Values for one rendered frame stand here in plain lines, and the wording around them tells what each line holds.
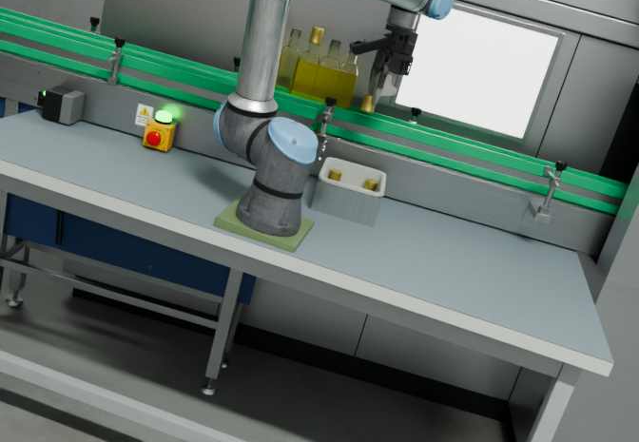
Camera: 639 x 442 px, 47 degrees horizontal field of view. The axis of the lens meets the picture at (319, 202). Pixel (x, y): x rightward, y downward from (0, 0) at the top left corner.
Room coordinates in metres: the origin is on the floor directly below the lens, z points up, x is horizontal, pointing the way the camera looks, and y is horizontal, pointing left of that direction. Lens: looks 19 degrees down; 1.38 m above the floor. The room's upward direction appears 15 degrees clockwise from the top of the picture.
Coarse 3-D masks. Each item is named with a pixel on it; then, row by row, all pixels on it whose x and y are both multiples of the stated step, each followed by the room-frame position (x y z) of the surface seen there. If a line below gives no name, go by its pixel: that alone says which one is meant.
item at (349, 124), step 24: (336, 120) 2.09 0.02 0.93; (360, 120) 2.08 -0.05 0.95; (384, 144) 2.08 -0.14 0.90; (408, 144) 2.08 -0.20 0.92; (432, 144) 2.07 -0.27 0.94; (456, 144) 2.07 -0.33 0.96; (456, 168) 2.07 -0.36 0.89; (480, 168) 2.07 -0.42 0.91; (504, 168) 2.07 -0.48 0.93; (528, 168) 2.06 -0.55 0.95; (576, 192) 2.06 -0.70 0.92; (600, 192) 2.05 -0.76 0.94; (624, 192) 2.05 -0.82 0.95
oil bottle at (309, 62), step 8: (304, 56) 2.10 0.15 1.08; (312, 56) 2.11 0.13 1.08; (304, 64) 2.10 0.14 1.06; (312, 64) 2.10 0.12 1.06; (304, 72) 2.10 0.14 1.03; (312, 72) 2.10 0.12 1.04; (296, 80) 2.10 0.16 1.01; (304, 80) 2.10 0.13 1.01; (312, 80) 2.10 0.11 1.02; (296, 88) 2.10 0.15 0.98; (304, 88) 2.10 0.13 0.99; (312, 88) 2.11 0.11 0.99; (304, 96) 2.10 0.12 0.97
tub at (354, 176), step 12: (324, 168) 1.87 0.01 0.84; (336, 168) 2.00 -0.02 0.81; (348, 168) 2.00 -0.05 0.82; (360, 168) 1.99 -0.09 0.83; (372, 168) 2.00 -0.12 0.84; (324, 180) 1.79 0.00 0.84; (348, 180) 1.99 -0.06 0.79; (360, 180) 1.99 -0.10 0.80; (384, 180) 1.92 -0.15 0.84; (360, 192) 1.79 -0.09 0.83; (372, 192) 1.78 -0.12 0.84
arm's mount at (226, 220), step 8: (240, 200) 1.65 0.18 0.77; (232, 208) 1.58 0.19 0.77; (224, 216) 1.53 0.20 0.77; (232, 216) 1.54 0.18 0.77; (216, 224) 1.51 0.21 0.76; (224, 224) 1.51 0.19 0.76; (232, 224) 1.50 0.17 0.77; (240, 224) 1.51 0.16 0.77; (304, 224) 1.63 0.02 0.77; (312, 224) 1.65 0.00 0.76; (232, 232) 1.50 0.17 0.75; (240, 232) 1.50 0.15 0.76; (248, 232) 1.50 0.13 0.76; (256, 232) 1.50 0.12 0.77; (304, 232) 1.58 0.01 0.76; (264, 240) 1.49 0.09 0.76; (272, 240) 1.49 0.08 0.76; (280, 240) 1.49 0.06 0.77; (288, 240) 1.51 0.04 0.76; (296, 240) 1.52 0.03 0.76; (288, 248) 1.49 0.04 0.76; (296, 248) 1.50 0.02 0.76
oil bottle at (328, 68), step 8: (328, 56) 2.12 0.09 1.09; (320, 64) 2.10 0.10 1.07; (328, 64) 2.10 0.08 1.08; (336, 64) 2.10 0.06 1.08; (320, 72) 2.10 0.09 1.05; (328, 72) 2.10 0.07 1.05; (336, 72) 2.10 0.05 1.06; (320, 80) 2.10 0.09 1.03; (328, 80) 2.10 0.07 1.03; (320, 88) 2.10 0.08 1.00; (328, 88) 2.10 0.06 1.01; (312, 96) 2.10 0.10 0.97; (320, 96) 2.10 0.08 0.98
